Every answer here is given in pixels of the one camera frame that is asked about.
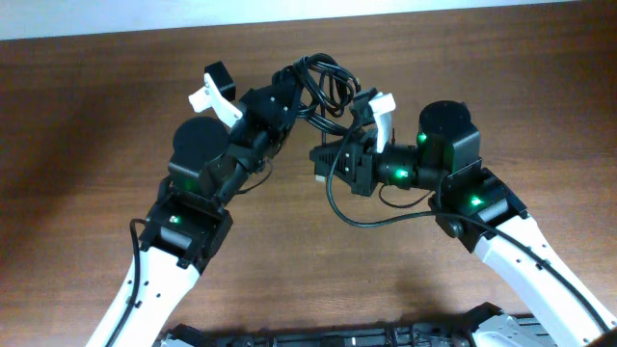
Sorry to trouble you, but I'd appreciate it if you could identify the black cable bundle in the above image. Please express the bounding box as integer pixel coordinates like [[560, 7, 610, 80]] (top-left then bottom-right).
[[271, 52, 367, 183]]

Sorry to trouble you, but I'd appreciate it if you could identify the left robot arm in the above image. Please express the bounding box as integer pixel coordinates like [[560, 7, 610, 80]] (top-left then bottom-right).
[[88, 82, 302, 346]]

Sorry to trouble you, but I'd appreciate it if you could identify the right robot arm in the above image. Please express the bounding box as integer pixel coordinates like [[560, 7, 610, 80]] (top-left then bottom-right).
[[309, 100, 616, 346]]

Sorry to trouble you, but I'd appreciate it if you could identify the right camera cable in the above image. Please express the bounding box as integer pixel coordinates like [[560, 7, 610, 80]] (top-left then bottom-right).
[[325, 122, 611, 334]]

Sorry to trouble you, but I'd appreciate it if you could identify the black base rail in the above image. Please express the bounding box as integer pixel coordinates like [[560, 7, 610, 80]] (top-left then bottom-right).
[[154, 303, 556, 347]]

